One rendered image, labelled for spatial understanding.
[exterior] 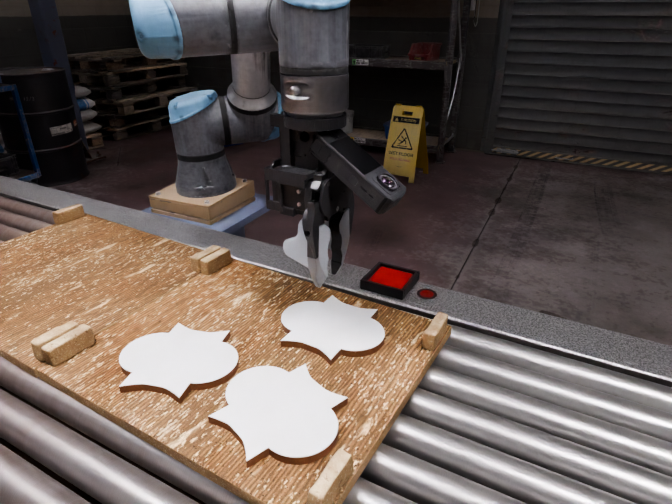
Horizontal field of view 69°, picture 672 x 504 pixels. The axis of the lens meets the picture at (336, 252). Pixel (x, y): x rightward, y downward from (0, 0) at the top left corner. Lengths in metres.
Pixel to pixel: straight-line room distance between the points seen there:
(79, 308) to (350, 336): 0.41
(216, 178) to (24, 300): 0.55
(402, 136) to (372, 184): 3.71
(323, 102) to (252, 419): 0.34
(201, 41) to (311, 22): 0.15
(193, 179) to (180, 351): 0.65
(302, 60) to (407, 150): 3.71
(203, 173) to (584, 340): 0.89
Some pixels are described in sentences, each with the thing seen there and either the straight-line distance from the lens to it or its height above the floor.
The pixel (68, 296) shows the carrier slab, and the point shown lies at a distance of 0.86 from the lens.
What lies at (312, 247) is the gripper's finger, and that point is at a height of 1.08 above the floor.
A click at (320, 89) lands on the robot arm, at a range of 0.53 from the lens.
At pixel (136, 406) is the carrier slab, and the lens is 0.61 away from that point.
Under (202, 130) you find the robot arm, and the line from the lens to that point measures 1.21.
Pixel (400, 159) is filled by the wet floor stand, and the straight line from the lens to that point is 4.24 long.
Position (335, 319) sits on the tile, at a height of 0.95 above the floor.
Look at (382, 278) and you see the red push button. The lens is 0.82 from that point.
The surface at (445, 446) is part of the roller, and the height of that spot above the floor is 0.92.
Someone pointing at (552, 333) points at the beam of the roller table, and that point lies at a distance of 0.77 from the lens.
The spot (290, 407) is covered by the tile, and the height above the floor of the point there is 0.95.
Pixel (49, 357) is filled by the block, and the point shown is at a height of 0.95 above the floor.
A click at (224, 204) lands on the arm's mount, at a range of 1.23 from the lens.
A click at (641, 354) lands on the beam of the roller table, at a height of 0.92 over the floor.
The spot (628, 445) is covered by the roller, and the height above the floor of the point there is 0.92.
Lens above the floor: 1.33
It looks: 27 degrees down
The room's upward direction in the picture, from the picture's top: straight up
